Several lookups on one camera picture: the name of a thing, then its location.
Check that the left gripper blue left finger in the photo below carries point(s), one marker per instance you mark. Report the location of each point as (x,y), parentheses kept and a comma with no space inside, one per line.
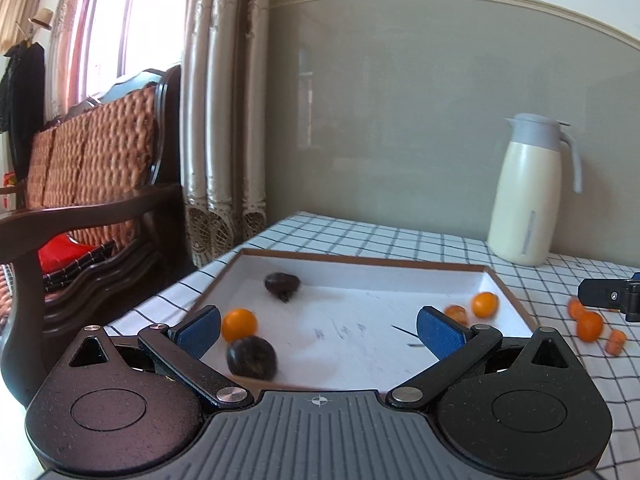
(177,351)

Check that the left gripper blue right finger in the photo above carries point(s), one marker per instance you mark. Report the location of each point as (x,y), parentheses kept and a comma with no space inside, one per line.
(458,350)

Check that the short carrot chunk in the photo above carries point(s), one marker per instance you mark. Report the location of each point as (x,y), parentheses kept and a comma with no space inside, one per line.
(616,342)

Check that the orange kumquat on table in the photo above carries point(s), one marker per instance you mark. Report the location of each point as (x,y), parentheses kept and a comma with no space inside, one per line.
(589,326)

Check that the long carrot chunk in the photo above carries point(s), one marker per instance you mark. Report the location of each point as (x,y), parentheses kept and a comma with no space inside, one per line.
(575,308)

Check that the orange kumquat in box left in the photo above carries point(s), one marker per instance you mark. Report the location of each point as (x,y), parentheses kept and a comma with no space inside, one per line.
(237,324)

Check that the orange kumquat in box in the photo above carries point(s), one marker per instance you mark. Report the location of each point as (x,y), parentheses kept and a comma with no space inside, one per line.
(237,324)
(485,304)

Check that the checkered white tablecloth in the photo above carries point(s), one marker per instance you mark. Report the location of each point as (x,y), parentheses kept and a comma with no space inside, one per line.
(543,292)

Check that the orange kumquat in box right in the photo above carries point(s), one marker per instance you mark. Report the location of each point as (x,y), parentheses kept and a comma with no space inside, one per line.
(485,304)

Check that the dark mangosteen near corner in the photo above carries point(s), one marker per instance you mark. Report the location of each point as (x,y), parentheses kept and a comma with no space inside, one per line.
(252,357)

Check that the white shallow cardboard box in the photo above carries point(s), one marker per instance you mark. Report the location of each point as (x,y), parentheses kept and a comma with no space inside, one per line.
(352,323)

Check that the dark mangosteen with stem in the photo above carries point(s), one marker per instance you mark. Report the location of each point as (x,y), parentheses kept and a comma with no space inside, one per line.
(282,285)

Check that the cream and grey thermos jug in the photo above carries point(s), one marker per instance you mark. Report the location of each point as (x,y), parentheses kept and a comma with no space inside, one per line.
(529,189)

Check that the dark wooden sofa bench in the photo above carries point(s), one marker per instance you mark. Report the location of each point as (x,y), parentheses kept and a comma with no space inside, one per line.
(108,175)

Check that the red cushion on bench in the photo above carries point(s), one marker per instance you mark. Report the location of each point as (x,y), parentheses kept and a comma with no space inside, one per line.
(60,252)

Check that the beige lace curtain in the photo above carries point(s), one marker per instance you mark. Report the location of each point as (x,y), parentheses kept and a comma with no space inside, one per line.
(221,49)

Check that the black coat on rack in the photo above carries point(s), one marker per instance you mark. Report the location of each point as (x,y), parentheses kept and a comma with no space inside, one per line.
(22,101)

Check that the beige hat on rack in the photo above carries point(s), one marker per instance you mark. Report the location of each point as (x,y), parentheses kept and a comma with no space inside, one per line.
(43,18)

